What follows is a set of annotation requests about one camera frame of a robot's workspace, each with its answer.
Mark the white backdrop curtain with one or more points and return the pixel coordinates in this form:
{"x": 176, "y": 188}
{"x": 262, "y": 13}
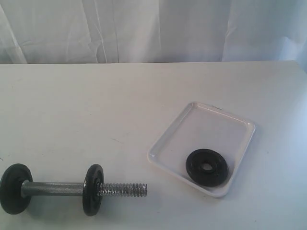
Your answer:
{"x": 126, "y": 31}

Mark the silver threaded dumbbell bar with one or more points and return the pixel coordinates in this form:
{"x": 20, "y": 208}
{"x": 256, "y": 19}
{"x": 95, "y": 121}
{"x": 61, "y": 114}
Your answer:
{"x": 76, "y": 189}

